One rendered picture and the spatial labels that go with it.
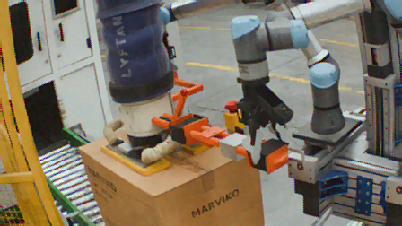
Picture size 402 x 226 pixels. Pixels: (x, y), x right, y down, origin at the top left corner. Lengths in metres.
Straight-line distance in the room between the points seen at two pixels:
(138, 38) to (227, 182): 0.53
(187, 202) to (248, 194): 0.25
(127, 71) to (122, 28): 0.15
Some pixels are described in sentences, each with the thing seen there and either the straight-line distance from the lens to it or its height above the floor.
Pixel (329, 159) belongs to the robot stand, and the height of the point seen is 0.95.
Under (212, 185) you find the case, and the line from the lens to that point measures 1.65.
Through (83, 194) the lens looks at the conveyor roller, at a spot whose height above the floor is 0.53.
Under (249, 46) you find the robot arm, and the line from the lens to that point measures 1.24.
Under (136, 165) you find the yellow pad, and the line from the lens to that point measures 1.72.
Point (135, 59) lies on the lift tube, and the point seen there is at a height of 1.43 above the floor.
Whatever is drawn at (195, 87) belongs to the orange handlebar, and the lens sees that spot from 1.96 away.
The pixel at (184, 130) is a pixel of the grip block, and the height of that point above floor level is 1.23.
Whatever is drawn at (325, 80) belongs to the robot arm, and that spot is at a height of 1.24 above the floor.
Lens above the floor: 1.79
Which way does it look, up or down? 19 degrees down
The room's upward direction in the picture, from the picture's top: 11 degrees counter-clockwise
